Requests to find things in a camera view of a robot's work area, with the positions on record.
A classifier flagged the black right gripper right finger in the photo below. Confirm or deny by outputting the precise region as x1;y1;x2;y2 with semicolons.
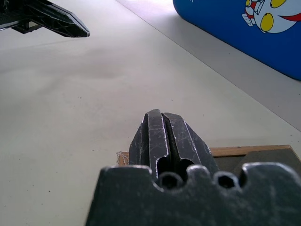
163;112;221;174

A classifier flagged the blue case with cartoon print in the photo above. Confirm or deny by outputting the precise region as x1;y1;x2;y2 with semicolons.
172;0;301;82

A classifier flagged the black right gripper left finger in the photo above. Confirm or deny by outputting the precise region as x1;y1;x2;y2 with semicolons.
128;109;171;177

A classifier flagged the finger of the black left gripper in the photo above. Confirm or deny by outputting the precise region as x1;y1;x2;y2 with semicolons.
24;0;91;39

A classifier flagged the wooden framed dark tray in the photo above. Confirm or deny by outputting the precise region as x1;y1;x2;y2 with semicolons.
116;145;301;180

